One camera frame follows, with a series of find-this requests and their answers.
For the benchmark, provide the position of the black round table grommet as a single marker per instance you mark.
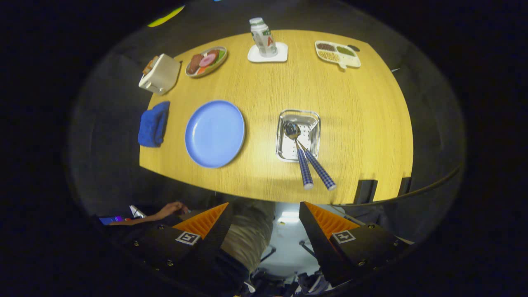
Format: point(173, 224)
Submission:
point(354, 48)

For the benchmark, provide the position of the white flat device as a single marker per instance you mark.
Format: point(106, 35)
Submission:
point(137, 212)

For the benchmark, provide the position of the blue folded cloth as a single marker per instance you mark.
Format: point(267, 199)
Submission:
point(152, 123)

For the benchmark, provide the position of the brown toast slices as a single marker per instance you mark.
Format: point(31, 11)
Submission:
point(150, 65)

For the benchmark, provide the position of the white square coaster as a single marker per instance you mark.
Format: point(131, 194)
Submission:
point(282, 51)

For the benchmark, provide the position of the white toaster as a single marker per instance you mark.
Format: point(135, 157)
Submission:
point(163, 74)

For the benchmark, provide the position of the blue round plate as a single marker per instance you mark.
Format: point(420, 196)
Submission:
point(214, 134)

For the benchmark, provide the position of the wide black bar under table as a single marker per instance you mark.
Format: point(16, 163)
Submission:
point(365, 192)

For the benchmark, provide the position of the white drink bottle green label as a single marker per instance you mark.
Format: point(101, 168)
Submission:
point(264, 39)

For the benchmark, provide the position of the person's leg in khaki trousers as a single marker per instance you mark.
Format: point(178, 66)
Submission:
point(251, 235)

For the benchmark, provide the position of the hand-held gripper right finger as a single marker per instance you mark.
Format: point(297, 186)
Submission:
point(315, 243)

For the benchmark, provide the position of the phone with lit screen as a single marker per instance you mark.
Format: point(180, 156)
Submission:
point(110, 220)

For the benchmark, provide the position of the narrow black bar under table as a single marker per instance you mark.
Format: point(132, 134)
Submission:
point(405, 186)

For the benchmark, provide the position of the white divided spice dish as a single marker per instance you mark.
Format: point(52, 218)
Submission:
point(350, 62)

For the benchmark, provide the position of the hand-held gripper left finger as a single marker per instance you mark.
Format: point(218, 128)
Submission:
point(218, 239)

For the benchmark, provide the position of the grey plate of food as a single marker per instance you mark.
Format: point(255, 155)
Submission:
point(206, 62)

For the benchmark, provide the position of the thin grey curved rail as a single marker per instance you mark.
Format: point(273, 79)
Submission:
point(412, 193)

